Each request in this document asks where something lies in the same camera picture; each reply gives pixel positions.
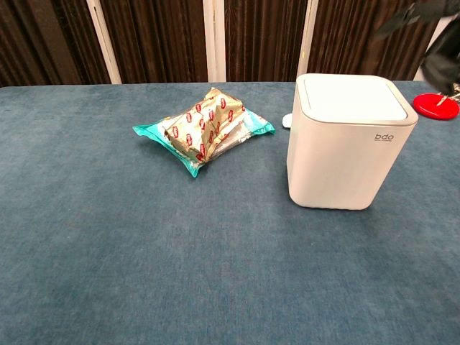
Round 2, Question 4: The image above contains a red disc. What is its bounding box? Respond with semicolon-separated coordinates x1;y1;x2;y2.
412;92;460;121

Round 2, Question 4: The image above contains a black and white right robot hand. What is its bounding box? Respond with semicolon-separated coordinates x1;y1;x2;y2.
375;0;460;96

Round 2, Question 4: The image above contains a dark brown curtain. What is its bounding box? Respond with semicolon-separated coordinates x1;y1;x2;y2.
0;0;441;88

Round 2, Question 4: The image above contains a teal snack bag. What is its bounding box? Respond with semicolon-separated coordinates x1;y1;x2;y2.
132;87;277;180

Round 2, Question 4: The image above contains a white frame post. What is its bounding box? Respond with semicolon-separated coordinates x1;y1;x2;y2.
413;16;451;82
85;0;121;85
296;0;320;86
202;0;227;83

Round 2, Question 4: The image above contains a white open-lid box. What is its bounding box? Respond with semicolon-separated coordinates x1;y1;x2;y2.
286;73;420;212

